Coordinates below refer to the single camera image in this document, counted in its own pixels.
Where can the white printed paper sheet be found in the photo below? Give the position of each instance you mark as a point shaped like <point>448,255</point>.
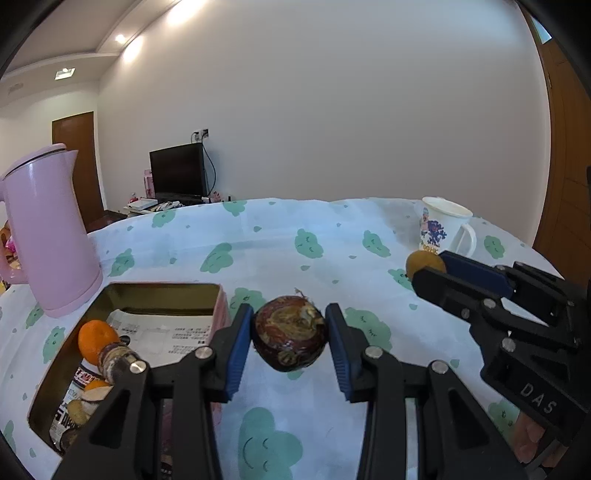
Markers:
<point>166,334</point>

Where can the square recessed ceiling light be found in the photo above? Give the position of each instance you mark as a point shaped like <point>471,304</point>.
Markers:
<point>64,73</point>

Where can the white wall socket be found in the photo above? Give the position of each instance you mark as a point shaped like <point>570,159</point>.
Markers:
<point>201,134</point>

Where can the flat white box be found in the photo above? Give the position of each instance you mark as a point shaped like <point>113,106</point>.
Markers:
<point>141,204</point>

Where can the white television stand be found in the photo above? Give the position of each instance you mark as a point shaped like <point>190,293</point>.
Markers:
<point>184,204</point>

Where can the black television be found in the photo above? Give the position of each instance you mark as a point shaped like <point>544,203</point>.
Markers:
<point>178,170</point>

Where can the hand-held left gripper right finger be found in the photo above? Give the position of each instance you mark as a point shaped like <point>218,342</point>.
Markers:
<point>339,350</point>

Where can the white mug with blue print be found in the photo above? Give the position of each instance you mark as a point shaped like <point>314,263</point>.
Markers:
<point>434,230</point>

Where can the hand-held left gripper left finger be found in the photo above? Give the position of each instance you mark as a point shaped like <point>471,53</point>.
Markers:
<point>238,350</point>

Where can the pink tin box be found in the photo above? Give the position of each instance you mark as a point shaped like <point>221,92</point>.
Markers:
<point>161,297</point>

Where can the light brown wooden door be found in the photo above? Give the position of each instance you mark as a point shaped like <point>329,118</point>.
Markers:
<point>568,138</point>

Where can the dark brown wooden door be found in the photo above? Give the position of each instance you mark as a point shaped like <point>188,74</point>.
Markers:
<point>83,161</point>

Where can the printed leaflet with dark lettering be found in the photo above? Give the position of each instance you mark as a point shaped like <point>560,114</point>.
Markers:
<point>69,383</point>

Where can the person's right hand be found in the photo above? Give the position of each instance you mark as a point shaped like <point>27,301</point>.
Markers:
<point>528,436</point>

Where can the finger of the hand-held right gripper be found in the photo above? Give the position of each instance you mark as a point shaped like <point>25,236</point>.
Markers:
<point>475,272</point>
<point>443,288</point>

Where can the purple sugarcane piece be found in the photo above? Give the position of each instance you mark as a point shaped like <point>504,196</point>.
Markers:
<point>94,396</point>
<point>117,360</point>

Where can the pink electric kettle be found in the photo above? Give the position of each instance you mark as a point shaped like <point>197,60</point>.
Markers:
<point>51,230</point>

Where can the round ceiling spotlight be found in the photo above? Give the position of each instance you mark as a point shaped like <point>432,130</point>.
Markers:
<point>121,39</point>

